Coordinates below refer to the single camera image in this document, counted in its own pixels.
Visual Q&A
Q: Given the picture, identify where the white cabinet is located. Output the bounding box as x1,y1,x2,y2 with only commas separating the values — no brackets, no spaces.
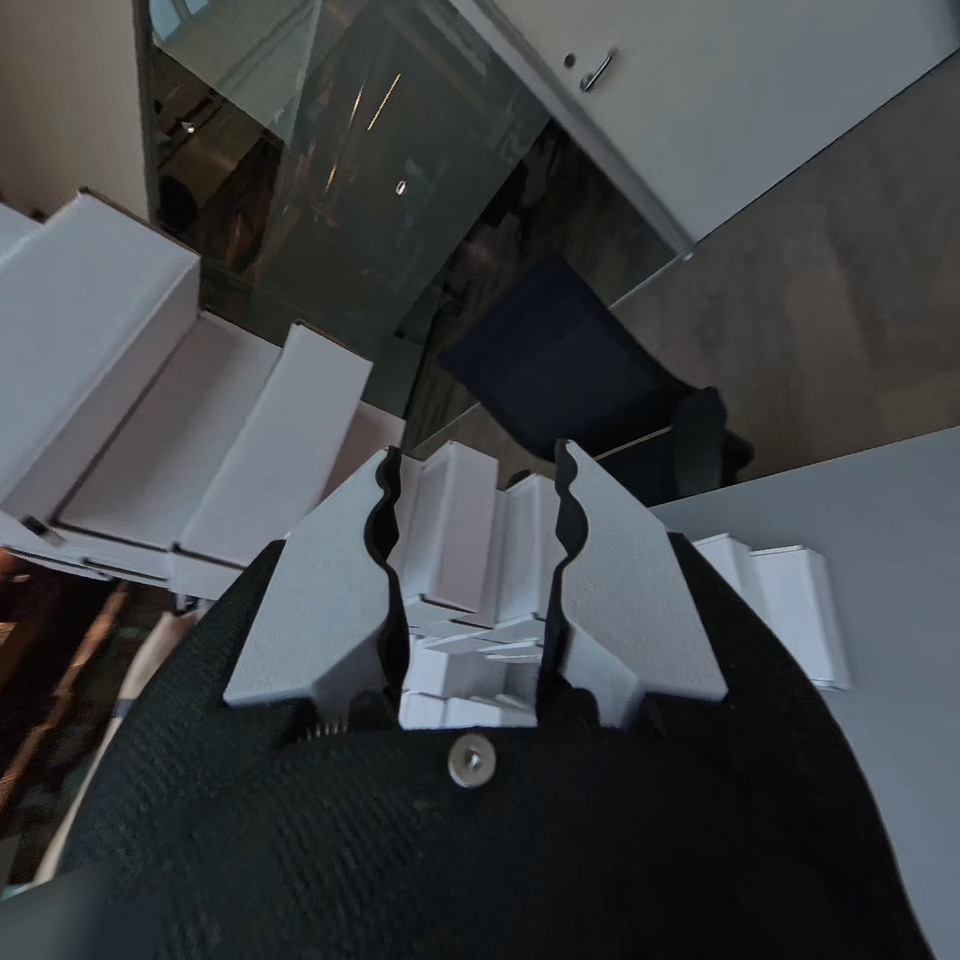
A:
450,0,960,260

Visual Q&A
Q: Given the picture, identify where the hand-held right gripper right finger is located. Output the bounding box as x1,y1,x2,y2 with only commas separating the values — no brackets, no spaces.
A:
536,438,730,730

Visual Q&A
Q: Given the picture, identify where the dark office chair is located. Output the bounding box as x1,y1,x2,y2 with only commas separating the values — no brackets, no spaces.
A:
437,247,755,505

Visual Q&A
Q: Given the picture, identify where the row of large white boxes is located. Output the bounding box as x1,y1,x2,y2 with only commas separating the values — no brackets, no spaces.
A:
0,191,410,601

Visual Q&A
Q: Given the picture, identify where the metal cabinet handle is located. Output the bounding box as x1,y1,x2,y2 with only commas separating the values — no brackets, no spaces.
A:
579,47,621,95

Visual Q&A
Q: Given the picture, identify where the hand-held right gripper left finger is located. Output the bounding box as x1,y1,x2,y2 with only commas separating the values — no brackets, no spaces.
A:
222,446,411,715

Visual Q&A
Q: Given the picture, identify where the pile of small white boxes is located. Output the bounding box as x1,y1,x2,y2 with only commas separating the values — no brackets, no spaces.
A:
397,438,852,732

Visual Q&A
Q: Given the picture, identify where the glass partition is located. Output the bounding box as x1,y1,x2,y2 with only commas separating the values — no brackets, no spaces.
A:
135,0,556,421

